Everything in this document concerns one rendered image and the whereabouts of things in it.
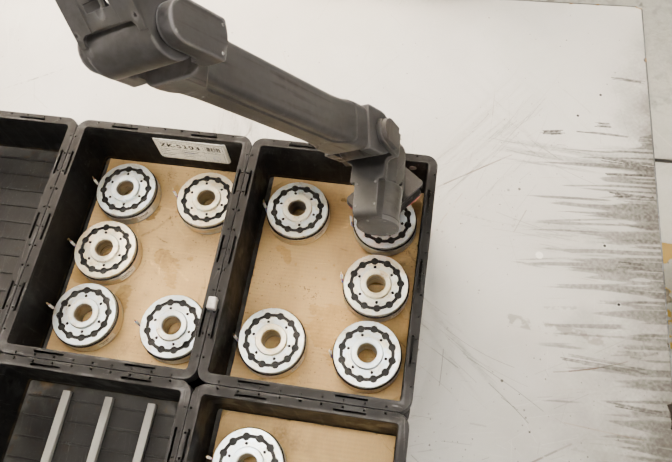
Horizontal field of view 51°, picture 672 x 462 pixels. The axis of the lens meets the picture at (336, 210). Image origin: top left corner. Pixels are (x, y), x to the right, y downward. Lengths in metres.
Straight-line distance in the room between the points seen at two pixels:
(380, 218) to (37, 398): 0.61
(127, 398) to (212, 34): 0.68
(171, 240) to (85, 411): 0.30
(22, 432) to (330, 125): 0.68
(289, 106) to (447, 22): 0.88
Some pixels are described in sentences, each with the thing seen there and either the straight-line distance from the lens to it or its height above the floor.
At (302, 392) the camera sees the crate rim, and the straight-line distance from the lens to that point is 0.98.
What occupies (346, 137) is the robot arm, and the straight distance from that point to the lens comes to 0.84.
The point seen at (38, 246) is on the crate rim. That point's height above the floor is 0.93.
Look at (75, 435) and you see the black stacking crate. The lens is 1.16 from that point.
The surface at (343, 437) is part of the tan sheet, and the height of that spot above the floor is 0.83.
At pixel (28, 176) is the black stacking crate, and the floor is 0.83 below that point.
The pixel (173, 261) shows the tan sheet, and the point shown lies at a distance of 1.19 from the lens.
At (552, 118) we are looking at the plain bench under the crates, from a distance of 1.46.
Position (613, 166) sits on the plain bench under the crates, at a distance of 1.43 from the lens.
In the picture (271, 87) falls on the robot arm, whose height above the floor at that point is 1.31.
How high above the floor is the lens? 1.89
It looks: 64 degrees down
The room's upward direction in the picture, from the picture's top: 8 degrees counter-clockwise
